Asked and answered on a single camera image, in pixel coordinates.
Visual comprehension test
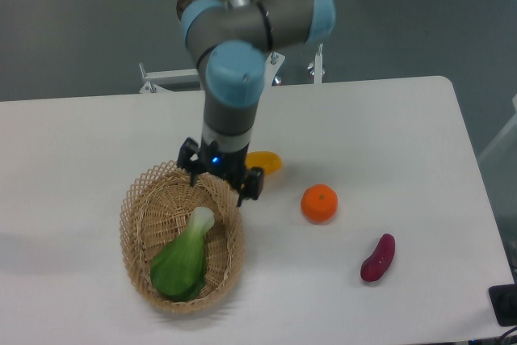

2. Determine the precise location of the woven wicker basket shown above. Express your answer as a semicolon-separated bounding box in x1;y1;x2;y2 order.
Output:
120;161;246;314

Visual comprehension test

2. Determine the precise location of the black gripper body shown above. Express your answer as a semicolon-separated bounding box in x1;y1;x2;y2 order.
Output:
198;141;248;188

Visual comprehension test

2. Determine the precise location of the white furniture at right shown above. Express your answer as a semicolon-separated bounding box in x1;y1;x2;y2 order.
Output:
477;96;516;170

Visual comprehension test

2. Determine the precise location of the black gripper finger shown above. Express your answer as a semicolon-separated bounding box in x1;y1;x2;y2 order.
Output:
236;166;265;207
176;137;200;186

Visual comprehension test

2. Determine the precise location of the green bok choy vegetable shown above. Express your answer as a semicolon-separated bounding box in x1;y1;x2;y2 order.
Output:
150;207;215;302

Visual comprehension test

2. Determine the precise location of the purple sweet potato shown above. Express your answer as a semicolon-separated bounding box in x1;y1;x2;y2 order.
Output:
360;234;396;283

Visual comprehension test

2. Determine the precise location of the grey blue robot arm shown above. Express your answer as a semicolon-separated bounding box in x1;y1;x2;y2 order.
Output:
177;0;336;200

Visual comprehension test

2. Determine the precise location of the yellow mango toy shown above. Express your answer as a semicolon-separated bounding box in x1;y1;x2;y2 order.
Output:
246;151;283;175

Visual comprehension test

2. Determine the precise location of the black device at edge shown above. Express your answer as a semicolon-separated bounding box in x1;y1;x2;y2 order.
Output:
488;284;516;327

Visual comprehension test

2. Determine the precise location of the orange tangerine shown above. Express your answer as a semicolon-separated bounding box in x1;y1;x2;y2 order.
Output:
301;184;338;224

